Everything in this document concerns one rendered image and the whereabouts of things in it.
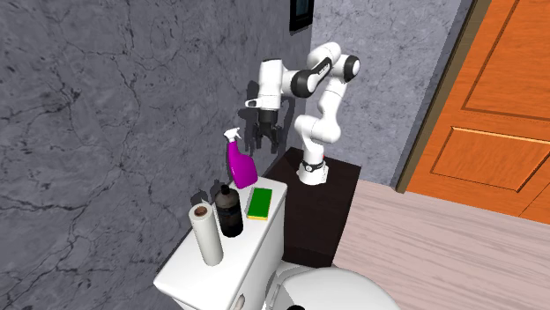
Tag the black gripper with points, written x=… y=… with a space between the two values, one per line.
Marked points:
x=267 y=117

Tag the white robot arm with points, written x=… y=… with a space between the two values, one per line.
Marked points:
x=331 y=96

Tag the magenta spray bottle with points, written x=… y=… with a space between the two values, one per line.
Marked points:
x=241 y=167

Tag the green and yellow sponge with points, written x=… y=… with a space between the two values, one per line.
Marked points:
x=260 y=203

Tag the black bottle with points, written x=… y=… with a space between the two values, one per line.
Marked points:
x=229 y=214

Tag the dark robot stand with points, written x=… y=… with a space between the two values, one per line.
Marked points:
x=316 y=214

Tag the white paper towel roll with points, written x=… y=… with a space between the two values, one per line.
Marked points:
x=206 y=235

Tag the white toilet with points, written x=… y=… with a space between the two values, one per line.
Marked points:
x=240 y=262

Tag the orange wooden door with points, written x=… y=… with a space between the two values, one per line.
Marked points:
x=490 y=111

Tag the black framed wall picture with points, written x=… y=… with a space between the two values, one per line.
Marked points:
x=301 y=13

